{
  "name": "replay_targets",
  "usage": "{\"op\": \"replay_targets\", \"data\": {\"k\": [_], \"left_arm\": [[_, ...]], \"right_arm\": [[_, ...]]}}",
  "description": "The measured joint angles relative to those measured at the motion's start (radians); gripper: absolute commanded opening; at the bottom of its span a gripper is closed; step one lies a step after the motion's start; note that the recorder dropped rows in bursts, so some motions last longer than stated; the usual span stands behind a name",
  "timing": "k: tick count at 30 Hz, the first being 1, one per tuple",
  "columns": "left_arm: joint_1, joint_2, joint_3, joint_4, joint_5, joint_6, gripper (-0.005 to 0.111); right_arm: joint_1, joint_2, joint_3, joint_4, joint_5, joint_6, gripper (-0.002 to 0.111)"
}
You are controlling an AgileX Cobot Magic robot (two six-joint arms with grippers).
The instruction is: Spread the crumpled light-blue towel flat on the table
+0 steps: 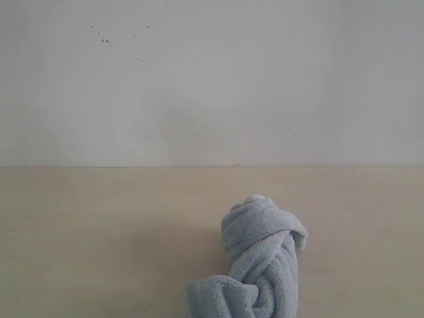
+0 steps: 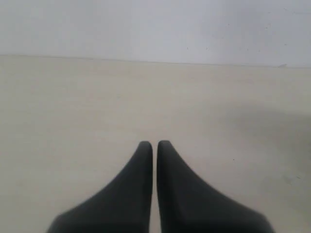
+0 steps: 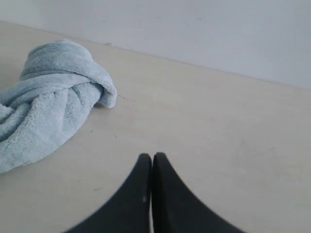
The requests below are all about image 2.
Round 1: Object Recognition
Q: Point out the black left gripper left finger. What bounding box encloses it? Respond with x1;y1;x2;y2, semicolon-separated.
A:
48;141;153;233

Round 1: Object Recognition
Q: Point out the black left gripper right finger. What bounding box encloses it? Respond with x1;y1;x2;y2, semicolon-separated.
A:
156;140;275;233

